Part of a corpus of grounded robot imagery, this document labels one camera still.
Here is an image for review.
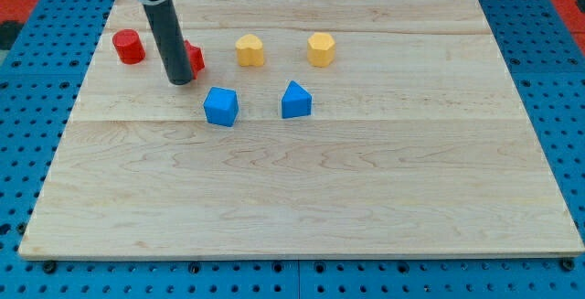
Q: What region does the yellow heart block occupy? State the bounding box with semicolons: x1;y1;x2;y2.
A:
235;34;265;67

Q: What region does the blue triangle block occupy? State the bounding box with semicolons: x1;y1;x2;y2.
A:
281;80;313;119

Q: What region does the blue cube block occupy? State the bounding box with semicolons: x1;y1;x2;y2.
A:
203;87;239;127

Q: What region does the yellow hexagon block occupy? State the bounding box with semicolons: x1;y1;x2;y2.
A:
307;32;335;68

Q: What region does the light wooden board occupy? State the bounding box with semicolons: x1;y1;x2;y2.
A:
19;0;584;262

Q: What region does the red star block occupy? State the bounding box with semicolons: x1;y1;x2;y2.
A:
184;40;206;80

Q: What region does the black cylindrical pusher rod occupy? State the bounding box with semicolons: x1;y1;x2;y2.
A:
144;0;193;85

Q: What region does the red cylinder block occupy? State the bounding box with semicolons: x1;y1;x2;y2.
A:
112;29;145;65

